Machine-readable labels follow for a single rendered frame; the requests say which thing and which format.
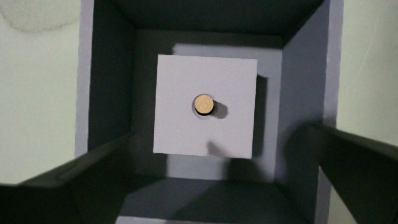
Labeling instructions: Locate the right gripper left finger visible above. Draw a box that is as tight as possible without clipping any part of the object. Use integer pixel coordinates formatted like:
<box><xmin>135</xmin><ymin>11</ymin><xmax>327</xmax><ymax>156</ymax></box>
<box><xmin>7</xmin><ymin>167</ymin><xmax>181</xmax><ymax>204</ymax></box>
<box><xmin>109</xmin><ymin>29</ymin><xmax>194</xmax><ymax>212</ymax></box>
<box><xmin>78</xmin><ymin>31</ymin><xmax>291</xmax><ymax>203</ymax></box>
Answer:
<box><xmin>0</xmin><ymin>132</ymin><xmax>141</xmax><ymax>224</ymax></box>

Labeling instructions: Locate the dark grey open box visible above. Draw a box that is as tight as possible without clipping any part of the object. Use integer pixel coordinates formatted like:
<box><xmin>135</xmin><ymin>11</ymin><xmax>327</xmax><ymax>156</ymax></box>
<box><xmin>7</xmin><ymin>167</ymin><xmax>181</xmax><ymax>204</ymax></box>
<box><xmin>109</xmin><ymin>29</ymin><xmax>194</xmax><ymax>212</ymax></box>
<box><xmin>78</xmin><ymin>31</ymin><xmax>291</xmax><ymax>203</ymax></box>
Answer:
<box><xmin>74</xmin><ymin>0</ymin><xmax>344</xmax><ymax>224</ymax></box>

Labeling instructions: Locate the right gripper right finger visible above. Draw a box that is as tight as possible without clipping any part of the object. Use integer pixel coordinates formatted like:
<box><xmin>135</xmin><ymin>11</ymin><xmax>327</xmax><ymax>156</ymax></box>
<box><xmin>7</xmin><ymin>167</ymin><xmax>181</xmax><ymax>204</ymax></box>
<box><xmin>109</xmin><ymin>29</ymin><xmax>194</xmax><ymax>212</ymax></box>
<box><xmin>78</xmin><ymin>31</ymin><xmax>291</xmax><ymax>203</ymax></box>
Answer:
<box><xmin>307</xmin><ymin>123</ymin><xmax>398</xmax><ymax>224</ymax></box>

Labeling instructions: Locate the pale grey square plate with hole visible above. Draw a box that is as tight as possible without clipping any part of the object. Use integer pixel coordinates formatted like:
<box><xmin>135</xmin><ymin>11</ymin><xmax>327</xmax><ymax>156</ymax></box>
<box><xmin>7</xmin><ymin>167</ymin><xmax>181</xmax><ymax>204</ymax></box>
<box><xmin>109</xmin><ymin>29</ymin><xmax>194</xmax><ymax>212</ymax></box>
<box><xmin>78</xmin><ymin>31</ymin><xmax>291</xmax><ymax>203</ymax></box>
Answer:
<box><xmin>153</xmin><ymin>55</ymin><xmax>257</xmax><ymax>159</ymax></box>

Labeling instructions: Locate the wooden peg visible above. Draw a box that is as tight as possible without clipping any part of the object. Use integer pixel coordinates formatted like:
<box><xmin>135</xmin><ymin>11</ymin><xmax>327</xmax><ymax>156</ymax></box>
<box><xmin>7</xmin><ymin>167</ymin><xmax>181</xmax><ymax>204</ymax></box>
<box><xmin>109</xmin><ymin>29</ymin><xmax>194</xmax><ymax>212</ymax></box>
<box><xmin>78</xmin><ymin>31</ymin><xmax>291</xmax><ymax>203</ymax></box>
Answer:
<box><xmin>195</xmin><ymin>95</ymin><xmax>213</xmax><ymax>114</ymax></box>

